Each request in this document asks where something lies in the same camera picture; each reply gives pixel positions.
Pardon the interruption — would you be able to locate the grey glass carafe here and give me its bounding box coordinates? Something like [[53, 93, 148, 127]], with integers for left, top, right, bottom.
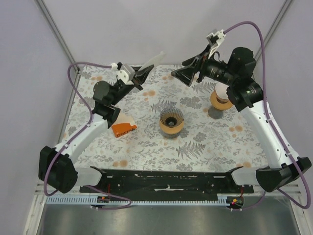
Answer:
[[208, 106, 224, 119]]

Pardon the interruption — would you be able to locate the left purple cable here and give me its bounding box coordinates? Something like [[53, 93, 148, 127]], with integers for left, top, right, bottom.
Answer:
[[43, 62, 133, 210]]

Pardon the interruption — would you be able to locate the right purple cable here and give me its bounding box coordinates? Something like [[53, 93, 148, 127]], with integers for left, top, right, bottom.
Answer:
[[224, 21, 313, 211]]

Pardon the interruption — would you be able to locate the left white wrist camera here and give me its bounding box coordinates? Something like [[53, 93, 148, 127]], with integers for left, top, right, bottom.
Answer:
[[111, 63, 135, 81]]

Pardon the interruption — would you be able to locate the aluminium frame rail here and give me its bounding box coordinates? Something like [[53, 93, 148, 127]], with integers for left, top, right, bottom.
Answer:
[[35, 182, 301, 195]]

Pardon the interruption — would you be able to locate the light blue cable duct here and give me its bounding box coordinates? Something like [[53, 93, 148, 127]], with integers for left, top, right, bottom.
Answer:
[[46, 195, 239, 206]]

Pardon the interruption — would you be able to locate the orange coffee filter box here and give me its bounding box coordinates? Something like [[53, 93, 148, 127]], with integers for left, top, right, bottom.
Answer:
[[111, 113, 137, 138]]

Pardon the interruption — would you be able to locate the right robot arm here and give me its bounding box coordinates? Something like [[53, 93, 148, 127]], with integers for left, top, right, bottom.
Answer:
[[171, 46, 312, 193]]

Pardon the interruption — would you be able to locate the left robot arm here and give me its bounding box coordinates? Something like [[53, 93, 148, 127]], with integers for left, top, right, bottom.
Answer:
[[38, 63, 155, 196]]

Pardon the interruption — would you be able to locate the wooden ring dripper holder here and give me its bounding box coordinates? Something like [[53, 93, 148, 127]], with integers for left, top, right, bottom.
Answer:
[[210, 91, 233, 111]]

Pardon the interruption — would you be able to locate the floral tablecloth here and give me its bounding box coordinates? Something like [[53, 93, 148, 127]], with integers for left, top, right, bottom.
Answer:
[[74, 65, 267, 172]]

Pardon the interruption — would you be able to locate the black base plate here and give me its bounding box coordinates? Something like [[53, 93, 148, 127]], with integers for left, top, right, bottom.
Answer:
[[95, 169, 254, 202]]

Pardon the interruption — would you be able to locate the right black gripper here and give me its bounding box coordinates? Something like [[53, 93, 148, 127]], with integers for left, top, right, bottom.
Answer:
[[172, 44, 237, 87]]

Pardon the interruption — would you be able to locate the grey ribbed glass dripper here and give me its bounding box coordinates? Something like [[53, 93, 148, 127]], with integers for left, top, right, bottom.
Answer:
[[159, 107, 184, 128]]

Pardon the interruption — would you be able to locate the purple cable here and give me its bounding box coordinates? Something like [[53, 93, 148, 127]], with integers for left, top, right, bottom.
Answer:
[[43, 62, 133, 210], [224, 21, 313, 211]]

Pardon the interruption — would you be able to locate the white paper coffee filter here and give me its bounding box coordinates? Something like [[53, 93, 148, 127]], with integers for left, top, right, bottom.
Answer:
[[215, 83, 229, 100]]

